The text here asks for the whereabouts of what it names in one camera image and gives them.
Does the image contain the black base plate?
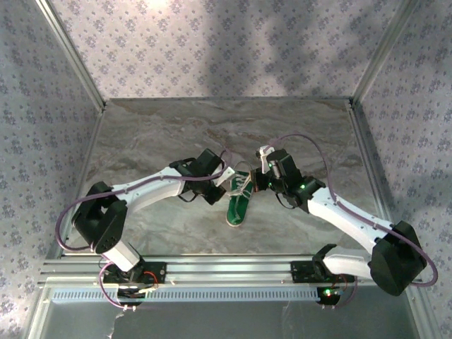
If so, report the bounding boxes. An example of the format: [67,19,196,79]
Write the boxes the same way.
[102,261,167,285]
[290,260,355,284]

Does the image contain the aluminium mounting rail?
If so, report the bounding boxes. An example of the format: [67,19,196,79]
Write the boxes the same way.
[37,256,423,287]

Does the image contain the aluminium table side rail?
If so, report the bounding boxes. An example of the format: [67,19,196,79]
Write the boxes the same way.
[347,98,404,256]
[44,105,107,258]

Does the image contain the black right controller board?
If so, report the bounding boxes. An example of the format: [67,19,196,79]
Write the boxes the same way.
[316,285,343,307]

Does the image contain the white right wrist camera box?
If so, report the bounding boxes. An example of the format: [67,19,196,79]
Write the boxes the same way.
[254,145,277,169]

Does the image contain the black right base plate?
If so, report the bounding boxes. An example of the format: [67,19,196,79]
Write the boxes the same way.
[290,260,355,284]

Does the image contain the black left controller board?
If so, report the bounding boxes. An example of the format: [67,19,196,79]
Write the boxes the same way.
[116,285,158,308]

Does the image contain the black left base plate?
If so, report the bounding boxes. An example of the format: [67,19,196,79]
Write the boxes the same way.
[102,261,167,285]

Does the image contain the green canvas sneaker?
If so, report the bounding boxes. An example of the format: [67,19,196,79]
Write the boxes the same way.
[225,160,256,227]

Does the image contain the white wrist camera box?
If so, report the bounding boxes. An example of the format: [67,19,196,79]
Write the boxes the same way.
[211,167,237,186]
[254,145,277,169]

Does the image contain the black controller board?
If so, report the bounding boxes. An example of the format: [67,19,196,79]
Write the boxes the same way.
[316,285,343,307]
[116,285,158,308]

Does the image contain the aluminium frame post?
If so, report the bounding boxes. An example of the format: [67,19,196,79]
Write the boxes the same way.
[352,0,415,103]
[35,0,107,111]

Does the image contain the slotted white cable duct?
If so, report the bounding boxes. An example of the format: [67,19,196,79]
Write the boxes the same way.
[52,286,321,303]

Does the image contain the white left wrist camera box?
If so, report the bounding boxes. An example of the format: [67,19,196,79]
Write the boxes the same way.
[211,167,237,186]

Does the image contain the grey metal panel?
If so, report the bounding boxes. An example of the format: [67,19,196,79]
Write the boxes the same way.
[28,299,422,339]

